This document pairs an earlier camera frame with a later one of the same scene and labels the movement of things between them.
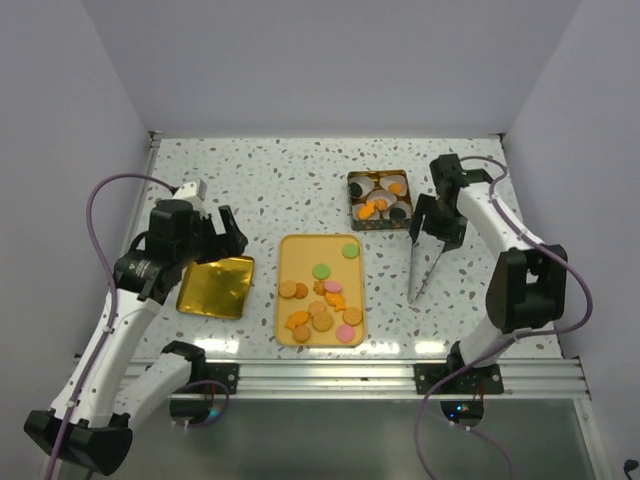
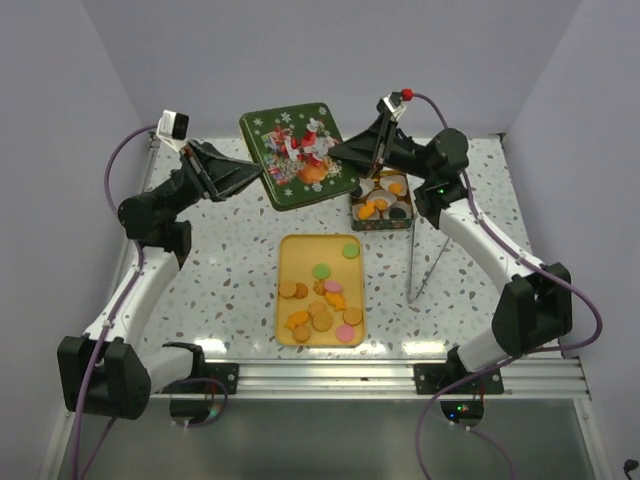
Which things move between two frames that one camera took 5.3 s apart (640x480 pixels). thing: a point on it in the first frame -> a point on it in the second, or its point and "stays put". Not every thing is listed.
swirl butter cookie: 381,204 stays put
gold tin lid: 217,288 -> 292,145
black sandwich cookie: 397,213 stays put
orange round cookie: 395,188 stays put
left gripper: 227,245 -> 220,175
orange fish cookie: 366,211 stays put
